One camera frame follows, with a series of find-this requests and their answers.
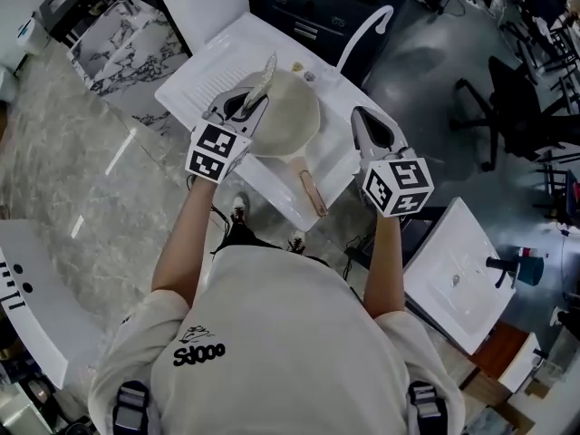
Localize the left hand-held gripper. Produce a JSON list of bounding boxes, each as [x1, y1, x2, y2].
[[184, 88, 270, 185]]

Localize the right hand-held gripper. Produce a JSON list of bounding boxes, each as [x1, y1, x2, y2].
[[351, 105, 435, 219]]

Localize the silver mesh scrubber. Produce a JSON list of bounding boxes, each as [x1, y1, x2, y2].
[[243, 51, 279, 118]]

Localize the beige pan with wooden handle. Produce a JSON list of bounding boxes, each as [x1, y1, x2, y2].
[[237, 67, 330, 219]]

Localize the person's right forearm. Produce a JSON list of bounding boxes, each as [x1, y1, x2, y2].
[[362, 206, 407, 320]]

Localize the person's left forearm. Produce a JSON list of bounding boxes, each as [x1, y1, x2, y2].
[[150, 175, 219, 295]]

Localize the white sink with drainboard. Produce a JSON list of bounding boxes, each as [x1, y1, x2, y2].
[[154, 12, 378, 234]]

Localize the person's left shoe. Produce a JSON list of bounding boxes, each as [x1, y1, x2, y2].
[[230, 190, 252, 226]]

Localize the white curved faucet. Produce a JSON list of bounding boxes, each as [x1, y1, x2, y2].
[[335, 5, 395, 71]]

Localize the black trousers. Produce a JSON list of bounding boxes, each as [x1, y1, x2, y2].
[[210, 219, 332, 267]]

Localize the dark drawer cabinet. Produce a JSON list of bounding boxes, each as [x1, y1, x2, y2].
[[246, 0, 423, 86]]

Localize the marble patterned block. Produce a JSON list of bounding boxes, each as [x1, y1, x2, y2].
[[66, 0, 192, 131]]

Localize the black office chair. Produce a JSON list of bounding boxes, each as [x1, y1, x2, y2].
[[449, 55, 564, 173]]

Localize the white rectangular washbasin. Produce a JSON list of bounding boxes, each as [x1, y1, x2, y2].
[[402, 197, 518, 357]]

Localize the black basin faucet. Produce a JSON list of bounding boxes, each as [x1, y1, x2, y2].
[[485, 256, 523, 290]]

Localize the grey box appliance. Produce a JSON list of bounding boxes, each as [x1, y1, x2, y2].
[[37, 0, 106, 47]]

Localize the teal cylindrical container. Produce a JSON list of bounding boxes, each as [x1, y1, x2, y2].
[[516, 246, 546, 288]]

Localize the beige printed t-shirt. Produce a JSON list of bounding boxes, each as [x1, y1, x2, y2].
[[87, 244, 468, 435]]

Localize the brown wooden board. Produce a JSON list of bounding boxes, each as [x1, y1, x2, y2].
[[468, 321, 530, 381]]

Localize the white square box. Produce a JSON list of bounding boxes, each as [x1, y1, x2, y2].
[[498, 332, 548, 394]]

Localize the white curved ceramic fixture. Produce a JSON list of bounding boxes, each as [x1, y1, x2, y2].
[[0, 218, 111, 392]]

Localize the right grey harness strap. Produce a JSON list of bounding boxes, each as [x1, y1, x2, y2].
[[407, 380, 450, 435]]

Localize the grey harness strap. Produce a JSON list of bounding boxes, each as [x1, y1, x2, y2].
[[407, 380, 450, 435], [111, 380, 151, 435]]

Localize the left grey harness strap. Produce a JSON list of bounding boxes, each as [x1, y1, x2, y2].
[[111, 380, 151, 435]]

